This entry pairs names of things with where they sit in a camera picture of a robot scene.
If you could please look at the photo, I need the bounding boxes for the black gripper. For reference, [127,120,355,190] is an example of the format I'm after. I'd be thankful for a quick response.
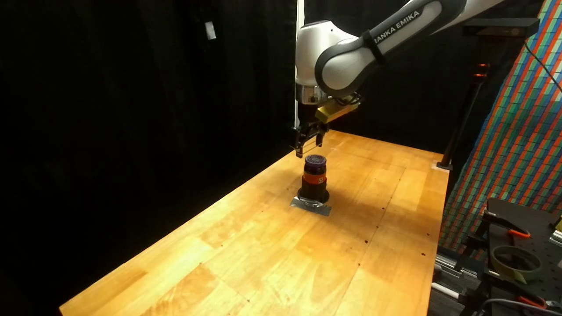
[292,102,330,160]

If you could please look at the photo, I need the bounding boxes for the dark upturned cup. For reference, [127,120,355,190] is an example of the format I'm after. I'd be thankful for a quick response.
[297,153,332,204]

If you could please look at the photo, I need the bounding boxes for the white vertical pole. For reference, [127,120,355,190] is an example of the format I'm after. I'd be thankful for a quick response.
[295,0,308,32]

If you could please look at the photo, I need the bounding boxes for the black tripod stand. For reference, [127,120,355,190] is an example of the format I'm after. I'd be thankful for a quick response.
[436,16,541,173]

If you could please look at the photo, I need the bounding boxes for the orange clamp on stand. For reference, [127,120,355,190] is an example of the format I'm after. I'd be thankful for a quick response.
[473,62,492,83]

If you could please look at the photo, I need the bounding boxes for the green tape roll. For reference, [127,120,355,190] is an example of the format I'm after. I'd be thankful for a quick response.
[490,245,545,285]

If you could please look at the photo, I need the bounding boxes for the black equipment platform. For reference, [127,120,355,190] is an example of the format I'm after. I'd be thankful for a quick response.
[462,197,562,316]

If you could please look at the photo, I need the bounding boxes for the small grey base plate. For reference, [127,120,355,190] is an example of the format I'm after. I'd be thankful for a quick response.
[290,195,334,218]

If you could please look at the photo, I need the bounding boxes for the metal rail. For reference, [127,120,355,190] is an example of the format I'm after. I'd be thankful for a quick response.
[434,253,490,304]

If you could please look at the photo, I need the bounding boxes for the orange handled clamp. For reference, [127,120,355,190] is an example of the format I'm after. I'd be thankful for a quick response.
[506,227,534,243]

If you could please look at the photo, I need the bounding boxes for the thin grey cable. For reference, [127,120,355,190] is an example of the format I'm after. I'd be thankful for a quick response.
[524,37,562,94]

